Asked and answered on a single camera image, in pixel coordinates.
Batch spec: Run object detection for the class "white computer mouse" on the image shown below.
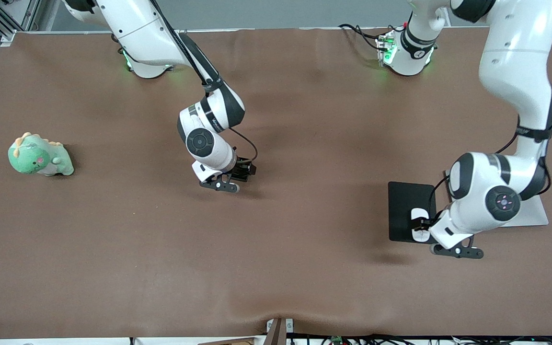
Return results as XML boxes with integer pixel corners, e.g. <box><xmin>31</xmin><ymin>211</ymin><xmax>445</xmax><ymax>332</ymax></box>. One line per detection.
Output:
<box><xmin>410</xmin><ymin>207</ymin><xmax>431</xmax><ymax>243</ymax></box>

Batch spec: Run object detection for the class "black mouse pad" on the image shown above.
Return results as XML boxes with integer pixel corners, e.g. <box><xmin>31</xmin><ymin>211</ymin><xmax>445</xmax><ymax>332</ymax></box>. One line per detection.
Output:
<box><xmin>388</xmin><ymin>181</ymin><xmax>449</xmax><ymax>245</ymax></box>

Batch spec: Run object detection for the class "silver closed laptop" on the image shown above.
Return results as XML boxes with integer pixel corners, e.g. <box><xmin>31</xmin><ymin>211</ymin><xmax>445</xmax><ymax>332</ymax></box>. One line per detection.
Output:
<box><xmin>444</xmin><ymin>169</ymin><xmax>550</xmax><ymax>229</ymax></box>

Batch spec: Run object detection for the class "brown table cover mat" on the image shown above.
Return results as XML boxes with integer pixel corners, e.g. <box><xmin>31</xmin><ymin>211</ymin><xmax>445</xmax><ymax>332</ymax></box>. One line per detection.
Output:
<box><xmin>0</xmin><ymin>26</ymin><xmax>552</xmax><ymax>338</ymax></box>

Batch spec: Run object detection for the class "green dinosaur plush toy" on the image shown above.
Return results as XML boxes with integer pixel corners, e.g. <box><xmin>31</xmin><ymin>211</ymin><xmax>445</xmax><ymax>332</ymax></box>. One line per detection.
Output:
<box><xmin>8</xmin><ymin>132</ymin><xmax>75</xmax><ymax>177</ymax></box>

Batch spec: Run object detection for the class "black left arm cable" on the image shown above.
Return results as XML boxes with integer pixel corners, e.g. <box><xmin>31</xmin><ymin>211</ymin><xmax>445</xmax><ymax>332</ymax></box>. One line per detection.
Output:
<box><xmin>427</xmin><ymin>86</ymin><xmax>552</xmax><ymax>227</ymax></box>

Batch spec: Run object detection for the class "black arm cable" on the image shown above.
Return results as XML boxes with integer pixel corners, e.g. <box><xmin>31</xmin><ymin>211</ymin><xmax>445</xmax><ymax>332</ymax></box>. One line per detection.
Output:
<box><xmin>427</xmin><ymin>86</ymin><xmax>552</xmax><ymax>227</ymax></box>
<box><xmin>149</xmin><ymin>0</ymin><xmax>259</xmax><ymax>166</ymax></box>

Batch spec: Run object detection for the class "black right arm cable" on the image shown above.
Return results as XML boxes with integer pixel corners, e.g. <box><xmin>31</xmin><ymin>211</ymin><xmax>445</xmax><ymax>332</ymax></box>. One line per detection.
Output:
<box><xmin>149</xmin><ymin>0</ymin><xmax>259</xmax><ymax>166</ymax></box>

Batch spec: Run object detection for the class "table edge clamp bracket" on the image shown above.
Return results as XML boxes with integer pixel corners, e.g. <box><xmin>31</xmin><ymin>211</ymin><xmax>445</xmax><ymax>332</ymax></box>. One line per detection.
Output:
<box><xmin>265</xmin><ymin>317</ymin><xmax>295</xmax><ymax>345</ymax></box>

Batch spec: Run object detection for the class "black left base cable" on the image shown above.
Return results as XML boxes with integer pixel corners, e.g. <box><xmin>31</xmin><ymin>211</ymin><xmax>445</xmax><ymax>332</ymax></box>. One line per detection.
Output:
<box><xmin>338</xmin><ymin>23</ymin><xmax>391</xmax><ymax>51</ymax></box>

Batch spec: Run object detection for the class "aluminium frame with cables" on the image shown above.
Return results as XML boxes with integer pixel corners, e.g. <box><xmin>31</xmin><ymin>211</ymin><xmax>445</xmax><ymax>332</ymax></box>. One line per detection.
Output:
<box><xmin>0</xmin><ymin>0</ymin><xmax>66</xmax><ymax>45</ymax></box>

